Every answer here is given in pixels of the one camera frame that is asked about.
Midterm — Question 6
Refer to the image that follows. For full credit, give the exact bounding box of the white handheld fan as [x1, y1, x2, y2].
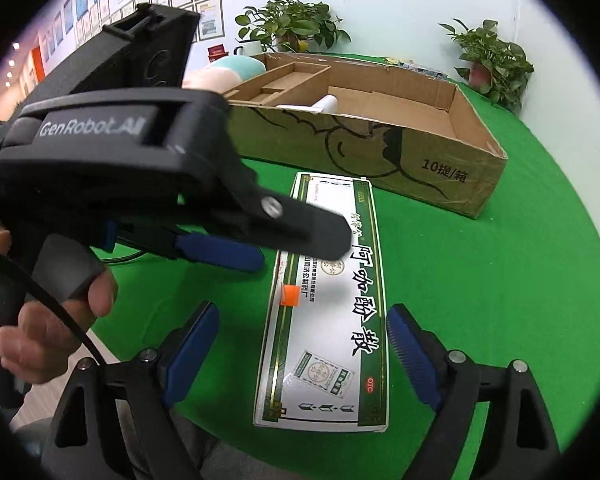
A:
[276, 94, 338, 114]

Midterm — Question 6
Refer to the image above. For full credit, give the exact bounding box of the pink pig plush toy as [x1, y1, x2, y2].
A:
[182, 55, 266, 93]

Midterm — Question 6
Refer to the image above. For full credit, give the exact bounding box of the long narrow cardboard box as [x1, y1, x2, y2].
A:
[224, 62, 332, 107]

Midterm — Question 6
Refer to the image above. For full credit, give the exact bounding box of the green white medicine box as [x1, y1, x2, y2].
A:
[253, 171, 389, 432]

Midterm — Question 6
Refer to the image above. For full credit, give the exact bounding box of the person's left hand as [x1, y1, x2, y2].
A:
[0, 209, 119, 386]

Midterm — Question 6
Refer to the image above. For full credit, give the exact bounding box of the red paper cup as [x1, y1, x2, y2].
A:
[208, 44, 228, 63]

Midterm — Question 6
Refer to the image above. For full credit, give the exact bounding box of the large shallow cardboard tray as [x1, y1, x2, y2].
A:
[228, 53, 508, 218]

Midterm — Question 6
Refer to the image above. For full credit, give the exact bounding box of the white enamel mug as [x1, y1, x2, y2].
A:
[233, 42, 262, 58]

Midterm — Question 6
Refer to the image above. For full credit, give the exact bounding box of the green table cloth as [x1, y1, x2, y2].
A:
[94, 84, 600, 479]

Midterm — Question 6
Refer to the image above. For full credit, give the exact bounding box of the left potted green plant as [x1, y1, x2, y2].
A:
[235, 0, 352, 53]

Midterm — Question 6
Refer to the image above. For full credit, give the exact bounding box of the potted green plant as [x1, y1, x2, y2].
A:
[235, 0, 352, 53]
[439, 18, 534, 114]

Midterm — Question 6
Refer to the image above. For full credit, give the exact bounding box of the patterned packet on table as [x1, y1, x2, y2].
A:
[399, 61, 448, 80]

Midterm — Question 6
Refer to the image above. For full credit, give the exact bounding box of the right potted green plant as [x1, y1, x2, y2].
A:
[439, 18, 534, 114]

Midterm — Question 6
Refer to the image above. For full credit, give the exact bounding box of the black cable with velcro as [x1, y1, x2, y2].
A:
[0, 244, 106, 366]

